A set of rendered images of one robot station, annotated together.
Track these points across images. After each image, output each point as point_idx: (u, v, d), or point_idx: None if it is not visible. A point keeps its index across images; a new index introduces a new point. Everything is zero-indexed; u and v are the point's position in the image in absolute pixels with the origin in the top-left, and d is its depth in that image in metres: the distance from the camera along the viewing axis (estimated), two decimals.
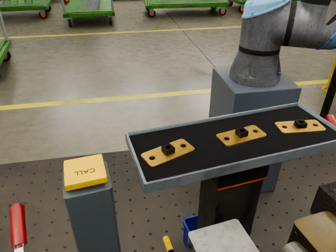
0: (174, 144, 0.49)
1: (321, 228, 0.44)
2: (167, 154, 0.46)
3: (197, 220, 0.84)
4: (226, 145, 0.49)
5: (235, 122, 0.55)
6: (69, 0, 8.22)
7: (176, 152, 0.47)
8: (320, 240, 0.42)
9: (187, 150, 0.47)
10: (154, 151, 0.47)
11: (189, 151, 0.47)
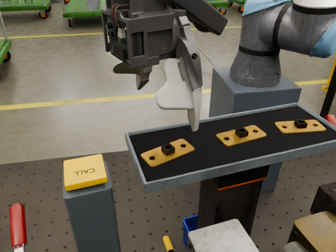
0: (174, 144, 0.49)
1: (321, 228, 0.44)
2: (167, 154, 0.46)
3: (197, 220, 0.84)
4: (226, 145, 0.49)
5: (235, 122, 0.55)
6: (69, 0, 8.22)
7: (176, 152, 0.47)
8: (320, 240, 0.42)
9: (187, 150, 0.47)
10: (154, 151, 0.47)
11: (189, 151, 0.47)
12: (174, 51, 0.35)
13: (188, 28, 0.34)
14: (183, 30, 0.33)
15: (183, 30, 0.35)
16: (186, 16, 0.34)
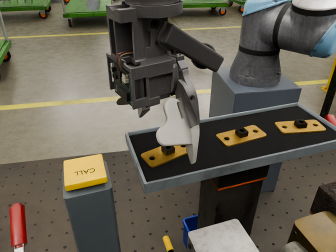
0: None
1: (321, 228, 0.44)
2: (167, 154, 0.46)
3: (197, 220, 0.84)
4: (226, 145, 0.49)
5: (235, 122, 0.55)
6: (69, 0, 8.22)
7: (176, 152, 0.47)
8: (320, 240, 0.42)
9: None
10: (154, 151, 0.47)
11: None
12: (173, 91, 0.38)
13: (187, 70, 0.37)
14: (182, 73, 0.36)
15: (182, 71, 0.38)
16: (185, 60, 0.37)
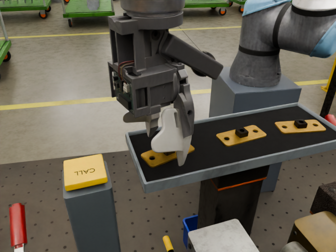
0: None
1: (321, 228, 0.44)
2: (167, 154, 0.46)
3: (197, 220, 0.84)
4: (226, 145, 0.49)
5: (235, 122, 0.55)
6: (69, 0, 8.22)
7: None
8: (320, 240, 0.42)
9: None
10: (154, 151, 0.47)
11: (189, 151, 0.47)
12: (174, 99, 0.39)
13: (187, 79, 0.38)
14: (183, 88, 0.37)
15: (182, 80, 0.38)
16: (185, 69, 0.38)
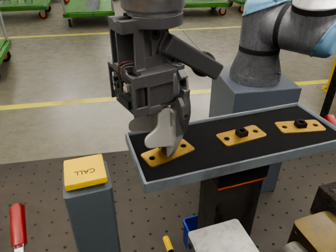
0: None
1: (321, 228, 0.44)
2: None
3: (197, 220, 0.84)
4: (226, 145, 0.49)
5: (235, 122, 0.55)
6: (69, 0, 8.22)
7: (176, 152, 0.47)
8: (320, 240, 0.42)
9: (187, 150, 0.47)
10: (154, 151, 0.47)
11: (189, 151, 0.47)
12: (174, 99, 0.39)
13: (187, 79, 0.38)
14: (183, 94, 0.37)
15: (182, 80, 0.38)
16: (185, 69, 0.38)
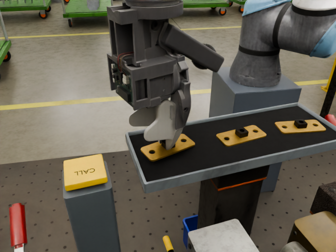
0: None
1: (321, 228, 0.44)
2: None
3: (197, 220, 0.84)
4: (226, 145, 0.49)
5: (235, 122, 0.55)
6: (69, 0, 8.22)
7: (177, 147, 0.46)
8: (320, 240, 0.42)
9: (187, 145, 0.47)
10: (154, 145, 0.46)
11: (190, 145, 0.47)
12: (174, 92, 0.38)
13: (187, 71, 0.37)
14: (184, 86, 0.37)
15: (183, 72, 0.38)
16: (185, 60, 0.37)
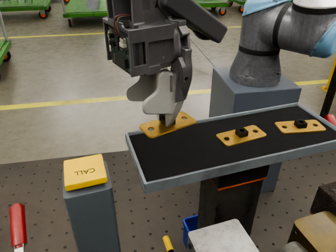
0: None
1: (321, 228, 0.44)
2: None
3: (197, 220, 0.84)
4: (226, 145, 0.49)
5: (235, 122, 0.55)
6: (69, 0, 8.22)
7: (177, 124, 0.44)
8: (320, 240, 0.42)
9: (188, 122, 0.44)
10: (153, 123, 0.44)
11: (191, 123, 0.44)
12: (174, 60, 0.36)
13: (188, 37, 0.35)
14: (185, 53, 0.34)
15: (183, 39, 0.35)
16: (186, 26, 0.35)
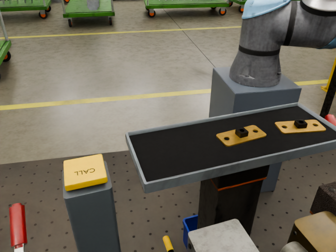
0: None
1: (321, 228, 0.44)
2: None
3: (197, 220, 0.84)
4: (226, 145, 0.49)
5: (235, 122, 0.55)
6: (69, 0, 8.22)
7: None
8: (320, 240, 0.42)
9: None
10: None
11: None
12: None
13: None
14: None
15: None
16: None
